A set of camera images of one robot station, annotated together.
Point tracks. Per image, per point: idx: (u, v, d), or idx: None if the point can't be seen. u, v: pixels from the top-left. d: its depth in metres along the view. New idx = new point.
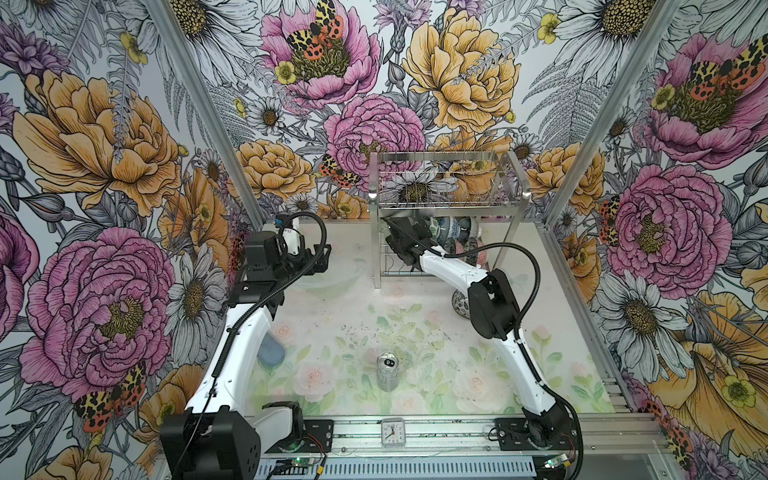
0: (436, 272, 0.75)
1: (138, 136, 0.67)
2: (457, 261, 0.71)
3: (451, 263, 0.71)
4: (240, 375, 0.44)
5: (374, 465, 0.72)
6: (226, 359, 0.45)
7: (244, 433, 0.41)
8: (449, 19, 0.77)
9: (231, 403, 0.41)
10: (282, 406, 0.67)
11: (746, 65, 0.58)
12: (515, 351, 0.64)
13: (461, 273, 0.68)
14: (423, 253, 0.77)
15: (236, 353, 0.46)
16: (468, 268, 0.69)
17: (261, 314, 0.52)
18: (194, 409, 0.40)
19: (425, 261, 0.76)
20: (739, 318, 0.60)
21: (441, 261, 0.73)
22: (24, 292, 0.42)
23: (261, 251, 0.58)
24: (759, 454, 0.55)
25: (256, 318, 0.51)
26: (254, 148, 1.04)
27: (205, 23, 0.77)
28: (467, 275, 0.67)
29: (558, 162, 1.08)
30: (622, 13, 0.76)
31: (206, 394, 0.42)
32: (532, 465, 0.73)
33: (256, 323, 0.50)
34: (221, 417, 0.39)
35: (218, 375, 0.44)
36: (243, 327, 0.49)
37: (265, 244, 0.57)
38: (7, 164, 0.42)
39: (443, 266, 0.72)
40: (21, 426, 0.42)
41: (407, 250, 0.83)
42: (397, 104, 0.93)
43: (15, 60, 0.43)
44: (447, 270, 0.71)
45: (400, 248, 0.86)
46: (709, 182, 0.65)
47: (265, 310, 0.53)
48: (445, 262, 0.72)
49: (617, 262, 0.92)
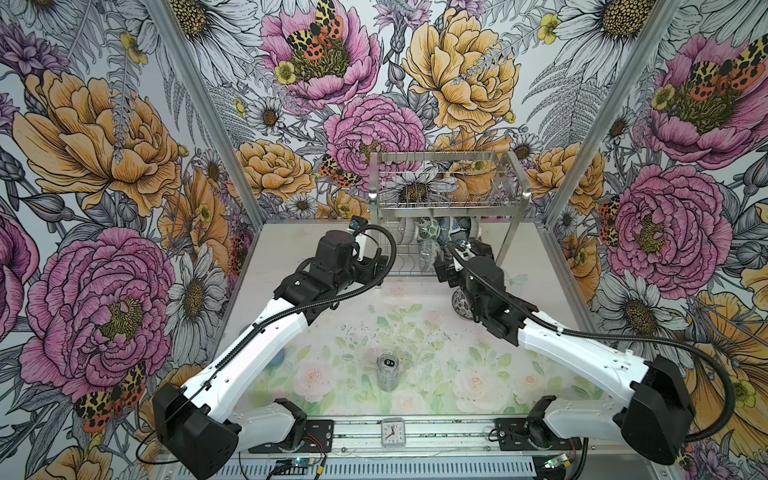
0: (553, 358, 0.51)
1: (138, 136, 0.67)
2: (585, 341, 0.50)
3: (580, 345, 0.49)
4: (242, 379, 0.43)
5: (374, 466, 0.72)
6: (237, 355, 0.44)
7: (211, 441, 0.39)
8: (449, 19, 0.77)
9: (213, 405, 0.40)
10: (288, 410, 0.66)
11: (747, 65, 0.58)
12: (600, 413, 0.53)
13: (602, 364, 0.46)
14: (522, 324, 0.55)
15: (248, 353, 0.44)
16: (609, 352, 0.47)
17: (295, 321, 0.48)
18: (185, 392, 0.41)
19: (524, 338, 0.56)
20: (739, 318, 0.60)
21: (561, 342, 0.51)
22: (24, 292, 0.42)
23: (332, 252, 0.54)
24: (759, 454, 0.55)
25: (285, 322, 0.48)
26: (254, 148, 1.04)
27: (205, 23, 0.77)
28: (617, 372, 0.45)
29: (558, 162, 1.08)
30: (622, 13, 0.76)
31: (201, 384, 0.41)
32: (531, 465, 0.73)
33: (284, 328, 0.47)
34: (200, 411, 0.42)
35: (220, 368, 0.43)
36: (271, 327, 0.47)
37: (338, 247, 0.53)
38: (7, 164, 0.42)
39: (564, 349, 0.50)
40: (21, 426, 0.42)
41: (496, 316, 0.58)
42: (397, 104, 0.93)
43: (15, 60, 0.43)
44: (573, 356, 0.49)
45: (487, 311, 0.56)
46: (709, 181, 0.65)
47: (302, 322, 0.50)
48: (567, 343, 0.50)
49: (617, 262, 0.92)
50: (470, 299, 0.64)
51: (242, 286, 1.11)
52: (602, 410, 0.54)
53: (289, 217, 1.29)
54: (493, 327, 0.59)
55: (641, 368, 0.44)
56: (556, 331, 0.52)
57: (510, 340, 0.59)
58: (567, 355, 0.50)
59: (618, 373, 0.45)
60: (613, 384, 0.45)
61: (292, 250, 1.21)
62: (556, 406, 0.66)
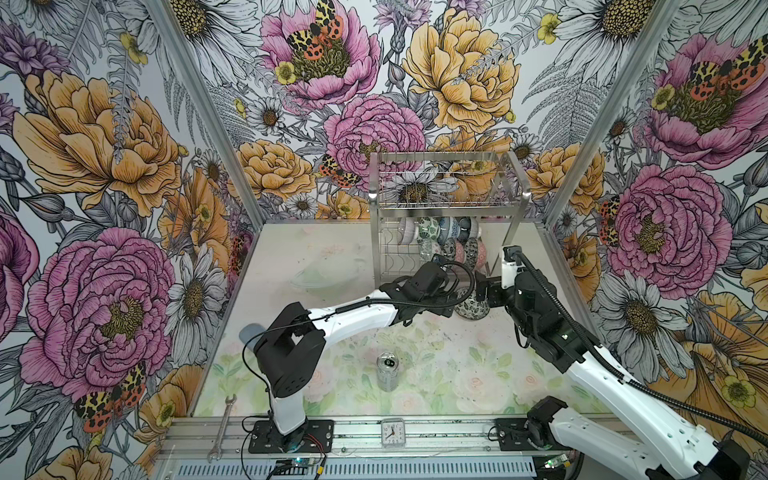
0: (606, 402, 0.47)
1: (138, 136, 0.67)
2: (653, 398, 0.45)
3: (646, 403, 0.44)
4: (347, 329, 0.53)
5: (375, 466, 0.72)
6: (350, 310, 0.54)
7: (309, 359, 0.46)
8: (449, 19, 0.77)
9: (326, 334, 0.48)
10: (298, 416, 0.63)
11: (746, 65, 0.58)
12: (629, 457, 0.51)
13: (666, 432, 0.42)
14: (581, 358, 0.50)
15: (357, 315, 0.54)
16: (677, 421, 0.43)
17: (389, 312, 0.59)
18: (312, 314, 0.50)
19: (578, 372, 0.50)
20: (739, 318, 0.60)
21: (623, 393, 0.46)
22: (24, 292, 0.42)
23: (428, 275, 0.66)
24: (759, 454, 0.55)
25: (385, 307, 0.59)
26: (254, 148, 1.04)
27: (206, 23, 0.77)
28: (682, 448, 0.41)
29: (558, 162, 1.08)
30: (622, 13, 0.76)
31: (323, 315, 0.51)
32: (531, 465, 0.73)
33: (384, 311, 0.58)
34: (316, 331, 0.47)
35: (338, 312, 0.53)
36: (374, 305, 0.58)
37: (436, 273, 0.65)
38: (7, 164, 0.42)
39: (623, 401, 0.46)
40: (21, 426, 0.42)
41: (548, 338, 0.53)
42: (397, 104, 0.93)
43: (15, 60, 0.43)
44: (633, 412, 0.45)
45: (536, 332, 0.56)
46: (709, 182, 0.65)
47: (392, 316, 0.60)
48: (629, 395, 0.46)
49: (617, 262, 0.92)
50: (519, 318, 0.60)
51: (242, 287, 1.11)
52: (632, 455, 0.51)
53: (289, 217, 1.29)
54: (542, 348, 0.53)
55: (711, 449, 0.40)
56: (620, 378, 0.47)
57: (559, 366, 0.54)
58: (625, 408, 0.46)
59: (683, 449, 0.41)
60: (672, 456, 0.42)
61: (292, 250, 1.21)
62: (570, 423, 0.62)
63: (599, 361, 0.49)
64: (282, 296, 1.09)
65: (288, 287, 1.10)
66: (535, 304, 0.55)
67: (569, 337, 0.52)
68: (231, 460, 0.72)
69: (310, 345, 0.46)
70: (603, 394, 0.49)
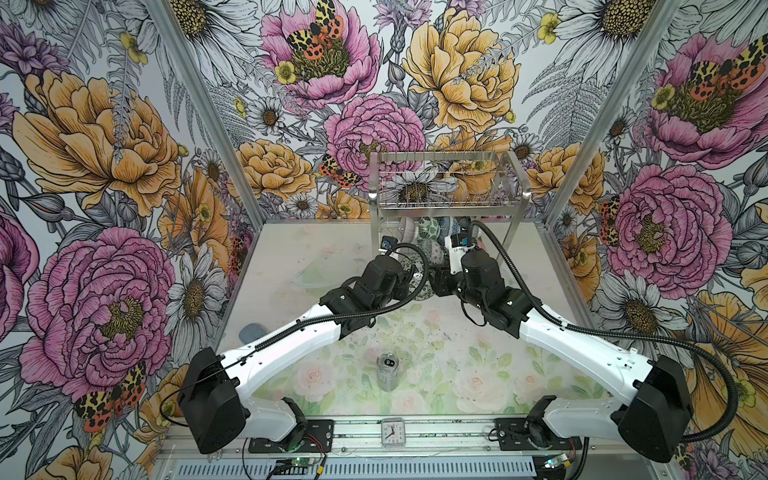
0: (555, 351, 0.52)
1: (138, 135, 0.67)
2: (591, 337, 0.49)
3: (584, 342, 0.48)
4: (274, 366, 0.46)
5: (373, 466, 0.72)
6: (275, 342, 0.47)
7: (219, 416, 0.40)
8: (449, 19, 0.77)
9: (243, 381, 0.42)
10: (291, 411, 0.65)
11: (747, 65, 0.58)
12: (599, 411, 0.53)
13: (605, 362, 0.45)
14: (525, 317, 0.54)
15: (284, 345, 0.47)
16: (612, 351, 0.46)
17: (332, 330, 0.51)
18: (223, 360, 0.44)
19: (526, 330, 0.54)
20: (739, 318, 0.60)
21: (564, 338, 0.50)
22: (24, 292, 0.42)
23: (379, 278, 0.56)
24: (759, 454, 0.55)
25: (325, 327, 0.51)
26: (254, 148, 1.04)
27: (205, 23, 0.77)
28: (621, 370, 0.44)
29: (558, 162, 1.08)
30: (622, 13, 0.76)
31: (238, 359, 0.44)
32: (531, 465, 0.73)
33: (322, 332, 0.50)
34: (226, 383, 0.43)
35: (257, 350, 0.46)
36: (309, 328, 0.50)
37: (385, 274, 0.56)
38: (7, 164, 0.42)
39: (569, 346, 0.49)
40: (21, 426, 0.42)
41: (495, 307, 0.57)
42: (397, 104, 0.93)
43: (15, 60, 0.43)
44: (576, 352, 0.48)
45: (487, 304, 0.60)
46: (709, 182, 0.65)
47: (334, 333, 0.52)
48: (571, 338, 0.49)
49: (617, 262, 0.92)
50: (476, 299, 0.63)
51: (242, 286, 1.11)
52: (601, 408, 0.54)
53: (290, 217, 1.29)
54: (494, 318, 0.57)
55: (645, 367, 0.44)
56: (560, 326, 0.51)
57: (511, 332, 0.58)
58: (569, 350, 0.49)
59: (621, 371, 0.44)
60: (617, 383, 0.44)
61: (292, 250, 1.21)
62: (557, 408, 0.65)
63: (542, 315, 0.54)
64: (282, 296, 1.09)
65: (288, 287, 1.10)
66: (482, 280, 0.59)
67: (514, 303, 0.57)
68: (232, 459, 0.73)
69: (216, 403, 0.39)
70: (554, 345, 0.52)
